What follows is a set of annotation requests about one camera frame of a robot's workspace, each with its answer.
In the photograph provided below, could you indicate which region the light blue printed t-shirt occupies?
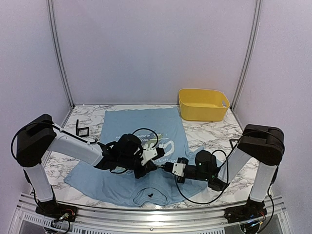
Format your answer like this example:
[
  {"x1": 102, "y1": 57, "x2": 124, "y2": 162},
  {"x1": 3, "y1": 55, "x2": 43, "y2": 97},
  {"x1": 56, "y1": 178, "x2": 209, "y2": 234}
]
[{"x1": 64, "y1": 107, "x2": 207, "y2": 207}]

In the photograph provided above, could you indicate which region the black display case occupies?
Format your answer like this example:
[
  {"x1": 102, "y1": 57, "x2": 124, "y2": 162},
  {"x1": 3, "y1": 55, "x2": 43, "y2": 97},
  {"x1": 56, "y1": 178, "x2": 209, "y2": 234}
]
[
  {"x1": 229, "y1": 139, "x2": 239, "y2": 149},
  {"x1": 75, "y1": 119, "x2": 90, "y2": 137}
]

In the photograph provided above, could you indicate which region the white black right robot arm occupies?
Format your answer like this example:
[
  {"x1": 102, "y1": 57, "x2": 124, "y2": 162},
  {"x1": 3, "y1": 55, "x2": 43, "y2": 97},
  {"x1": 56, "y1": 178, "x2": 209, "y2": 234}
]
[{"x1": 161, "y1": 124, "x2": 285, "y2": 222}]

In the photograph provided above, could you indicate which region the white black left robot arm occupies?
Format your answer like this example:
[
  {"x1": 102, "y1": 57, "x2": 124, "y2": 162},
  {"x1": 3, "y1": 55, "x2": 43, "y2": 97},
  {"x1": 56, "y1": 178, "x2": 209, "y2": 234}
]
[{"x1": 10, "y1": 114, "x2": 164, "y2": 218}]

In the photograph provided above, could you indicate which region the yellow plastic basket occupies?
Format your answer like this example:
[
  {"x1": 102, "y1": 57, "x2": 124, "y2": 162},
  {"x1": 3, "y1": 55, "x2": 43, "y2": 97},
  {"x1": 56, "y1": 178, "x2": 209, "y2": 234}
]
[{"x1": 178, "y1": 88, "x2": 230, "y2": 121}]

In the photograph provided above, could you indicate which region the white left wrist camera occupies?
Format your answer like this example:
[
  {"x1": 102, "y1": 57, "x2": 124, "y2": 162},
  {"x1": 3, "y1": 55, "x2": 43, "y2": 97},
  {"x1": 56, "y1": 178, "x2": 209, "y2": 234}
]
[{"x1": 141, "y1": 147, "x2": 165, "y2": 166}]

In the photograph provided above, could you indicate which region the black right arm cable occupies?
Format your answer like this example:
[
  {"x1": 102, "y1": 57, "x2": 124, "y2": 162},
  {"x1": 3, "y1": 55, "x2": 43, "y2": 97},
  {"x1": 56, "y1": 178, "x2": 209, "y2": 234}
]
[{"x1": 175, "y1": 150, "x2": 276, "y2": 220}]

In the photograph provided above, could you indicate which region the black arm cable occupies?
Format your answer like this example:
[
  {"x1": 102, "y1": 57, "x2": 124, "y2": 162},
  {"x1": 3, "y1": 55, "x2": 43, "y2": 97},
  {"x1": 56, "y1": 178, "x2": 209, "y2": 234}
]
[
  {"x1": 11, "y1": 120, "x2": 159, "y2": 175},
  {"x1": 175, "y1": 150, "x2": 276, "y2": 220}
]

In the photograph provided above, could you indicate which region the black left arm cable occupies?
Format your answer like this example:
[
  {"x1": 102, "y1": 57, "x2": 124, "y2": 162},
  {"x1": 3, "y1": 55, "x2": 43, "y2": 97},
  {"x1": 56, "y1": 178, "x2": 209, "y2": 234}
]
[{"x1": 11, "y1": 120, "x2": 159, "y2": 175}]

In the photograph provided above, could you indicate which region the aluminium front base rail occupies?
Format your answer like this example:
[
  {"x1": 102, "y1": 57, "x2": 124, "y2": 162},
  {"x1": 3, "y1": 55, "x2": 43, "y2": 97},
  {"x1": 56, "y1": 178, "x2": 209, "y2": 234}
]
[{"x1": 9, "y1": 193, "x2": 293, "y2": 234}]

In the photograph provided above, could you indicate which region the aluminium frame post right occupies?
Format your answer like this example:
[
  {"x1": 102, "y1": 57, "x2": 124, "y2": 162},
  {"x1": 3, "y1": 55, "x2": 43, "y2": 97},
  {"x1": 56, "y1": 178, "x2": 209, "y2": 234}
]
[{"x1": 231, "y1": 0, "x2": 263, "y2": 112}]

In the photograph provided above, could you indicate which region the aluminium frame post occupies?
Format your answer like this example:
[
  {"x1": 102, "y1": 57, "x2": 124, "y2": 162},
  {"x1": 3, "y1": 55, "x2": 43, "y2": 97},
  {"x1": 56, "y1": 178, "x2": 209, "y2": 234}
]
[
  {"x1": 231, "y1": 0, "x2": 263, "y2": 112},
  {"x1": 46, "y1": 0, "x2": 75, "y2": 109}
]

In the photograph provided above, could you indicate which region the aluminium frame post left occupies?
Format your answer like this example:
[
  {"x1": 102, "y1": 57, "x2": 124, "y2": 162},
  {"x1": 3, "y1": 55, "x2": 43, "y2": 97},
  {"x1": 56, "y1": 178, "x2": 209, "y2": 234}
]
[{"x1": 46, "y1": 0, "x2": 75, "y2": 109}]

